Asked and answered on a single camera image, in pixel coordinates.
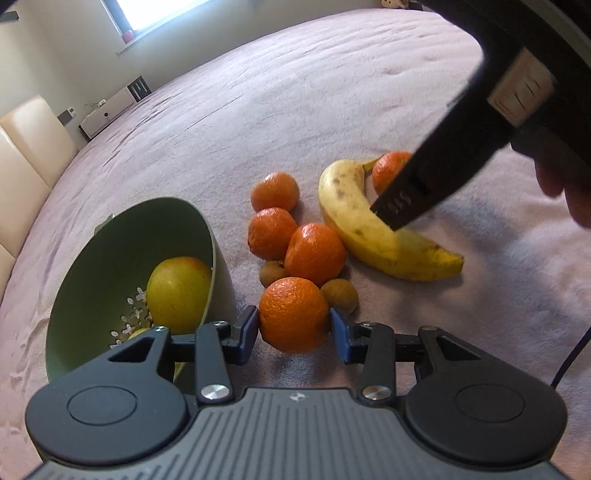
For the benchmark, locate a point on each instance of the pink bed blanket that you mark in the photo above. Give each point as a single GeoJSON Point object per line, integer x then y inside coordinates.
{"type": "Point", "coordinates": [347, 86]}

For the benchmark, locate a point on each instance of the green colander bowl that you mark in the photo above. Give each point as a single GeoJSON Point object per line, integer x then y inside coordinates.
{"type": "Point", "coordinates": [102, 298]}

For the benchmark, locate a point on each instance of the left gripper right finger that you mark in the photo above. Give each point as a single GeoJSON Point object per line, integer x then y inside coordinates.
{"type": "Point", "coordinates": [459, 402]}

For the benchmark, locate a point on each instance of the yellow banana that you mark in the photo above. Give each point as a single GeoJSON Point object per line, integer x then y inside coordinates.
{"type": "Point", "coordinates": [403, 254]}

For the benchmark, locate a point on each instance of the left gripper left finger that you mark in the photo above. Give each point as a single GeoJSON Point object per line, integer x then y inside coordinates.
{"type": "Point", "coordinates": [123, 406]}

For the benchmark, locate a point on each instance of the mandarin orange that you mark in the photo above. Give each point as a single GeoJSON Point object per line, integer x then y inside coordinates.
{"type": "Point", "coordinates": [294, 315]}
{"type": "Point", "coordinates": [315, 253]}
{"type": "Point", "coordinates": [270, 231]}
{"type": "Point", "coordinates": [277, 190]}

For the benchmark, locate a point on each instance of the yellow green apple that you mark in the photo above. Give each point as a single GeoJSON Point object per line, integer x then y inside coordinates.
{"type": "Point", "coordinates": [137, 332]}
{"type": "Point", "coordinates": [177, 293]}

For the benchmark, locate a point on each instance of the left brown longan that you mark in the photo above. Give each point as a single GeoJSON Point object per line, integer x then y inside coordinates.
{"type": "Point", "coordinates": [271, 271]}

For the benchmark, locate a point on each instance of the brown longan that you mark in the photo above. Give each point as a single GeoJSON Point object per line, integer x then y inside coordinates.
{"type": "Point", "coordinates": [341, 294]}
{"type": "Point", "coordinates": [271, 271]}

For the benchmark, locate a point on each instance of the white bedside cabinet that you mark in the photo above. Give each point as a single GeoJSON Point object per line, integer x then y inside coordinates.
{"type": "Point", "coordinates": [108, 110]}

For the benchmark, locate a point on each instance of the red cup on windowsill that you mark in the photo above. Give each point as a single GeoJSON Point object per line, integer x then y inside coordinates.
{"type": "Point", "coordinates": [127, 36]}

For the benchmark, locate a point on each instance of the right hand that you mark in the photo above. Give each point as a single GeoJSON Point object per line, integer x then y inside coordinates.
{"type": "Point", "coordinates": [554, 184]}

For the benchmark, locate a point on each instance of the cream padded headboard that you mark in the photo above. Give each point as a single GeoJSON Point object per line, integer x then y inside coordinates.
{"type": "Point", "coordinates": [35, 151]}

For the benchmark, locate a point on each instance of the window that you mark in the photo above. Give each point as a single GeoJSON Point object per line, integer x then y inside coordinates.
{"type": "Point", "coordinates": [142, 15]}

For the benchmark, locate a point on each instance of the right brown longan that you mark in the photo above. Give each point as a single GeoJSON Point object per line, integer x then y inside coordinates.
{"type": "Point", "coordinates": [341, 294]}

